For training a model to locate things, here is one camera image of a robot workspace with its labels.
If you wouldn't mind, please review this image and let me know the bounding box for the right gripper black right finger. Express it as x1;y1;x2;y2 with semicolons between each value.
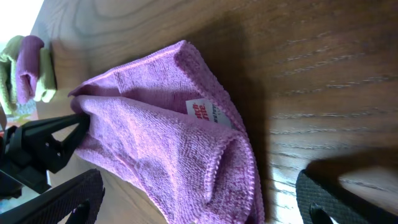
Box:
295;170;397;224

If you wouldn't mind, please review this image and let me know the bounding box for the green folded cloth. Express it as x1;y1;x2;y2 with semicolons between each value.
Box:
1;35;24;115
34;48;57;103

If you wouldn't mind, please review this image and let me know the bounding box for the green folded cloth bottom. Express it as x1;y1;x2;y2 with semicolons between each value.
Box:
34;48;57;103

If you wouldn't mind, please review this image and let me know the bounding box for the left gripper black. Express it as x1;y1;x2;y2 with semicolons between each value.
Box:
0;112;91;200

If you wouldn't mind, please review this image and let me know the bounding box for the purple microfiber cloth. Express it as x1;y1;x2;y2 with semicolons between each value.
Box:
70;40;265;223

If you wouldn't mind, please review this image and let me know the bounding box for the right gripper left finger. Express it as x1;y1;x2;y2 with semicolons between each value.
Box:
1;169;105;224

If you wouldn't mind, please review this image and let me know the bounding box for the green folded cloth top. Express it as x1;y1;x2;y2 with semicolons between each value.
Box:
1;35;24;115

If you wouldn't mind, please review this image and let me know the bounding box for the purple folded cloth in stack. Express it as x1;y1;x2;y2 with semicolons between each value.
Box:
16;35;44;104

